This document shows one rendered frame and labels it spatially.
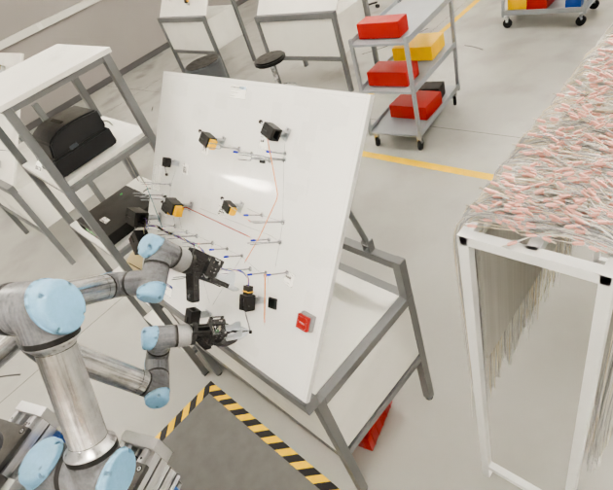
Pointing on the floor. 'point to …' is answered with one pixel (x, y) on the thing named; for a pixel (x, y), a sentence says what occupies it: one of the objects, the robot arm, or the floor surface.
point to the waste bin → (207, 66)
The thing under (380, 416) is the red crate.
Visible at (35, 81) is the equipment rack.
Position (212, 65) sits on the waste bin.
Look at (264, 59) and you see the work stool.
